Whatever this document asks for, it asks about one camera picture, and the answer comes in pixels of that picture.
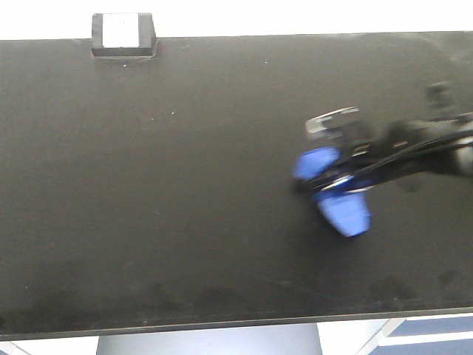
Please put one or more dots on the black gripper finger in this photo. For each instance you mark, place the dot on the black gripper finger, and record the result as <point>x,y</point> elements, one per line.
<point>310,179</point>

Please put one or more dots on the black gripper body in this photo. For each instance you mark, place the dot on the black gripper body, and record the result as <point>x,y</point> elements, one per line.
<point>359,147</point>

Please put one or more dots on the blue microfiber cloth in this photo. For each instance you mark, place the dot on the blue microfiber cloth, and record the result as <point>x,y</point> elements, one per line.
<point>346,212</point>

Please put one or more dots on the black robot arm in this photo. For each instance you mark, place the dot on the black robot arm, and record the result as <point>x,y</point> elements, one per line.
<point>444,142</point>

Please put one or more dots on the blue cabinet drawer right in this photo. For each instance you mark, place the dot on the blue cabinet drawer right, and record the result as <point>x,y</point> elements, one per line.
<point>442,334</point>

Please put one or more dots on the black benchtop socket box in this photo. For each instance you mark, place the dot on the black benchtop socket box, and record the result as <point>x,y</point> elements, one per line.
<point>123,35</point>

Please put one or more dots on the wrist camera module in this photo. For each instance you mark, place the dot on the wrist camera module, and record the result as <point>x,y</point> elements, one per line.
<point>327,123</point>

